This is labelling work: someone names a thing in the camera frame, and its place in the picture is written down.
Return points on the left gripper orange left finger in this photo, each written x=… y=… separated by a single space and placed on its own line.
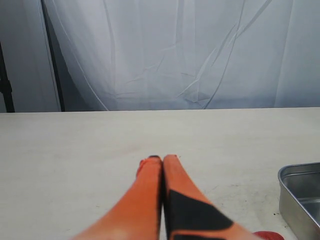
x=137 y=215

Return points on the white wrinkled backdrop curtain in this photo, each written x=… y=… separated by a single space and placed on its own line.
x=120 y=55

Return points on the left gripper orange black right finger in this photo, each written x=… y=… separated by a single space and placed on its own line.
x=189 y=215

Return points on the red sausage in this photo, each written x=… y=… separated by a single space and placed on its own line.
x=269 y=235

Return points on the dark stand behind curtain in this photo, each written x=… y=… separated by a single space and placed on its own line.
x=5 y=86

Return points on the steel lunch box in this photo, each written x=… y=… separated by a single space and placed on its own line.
x=299 y=200

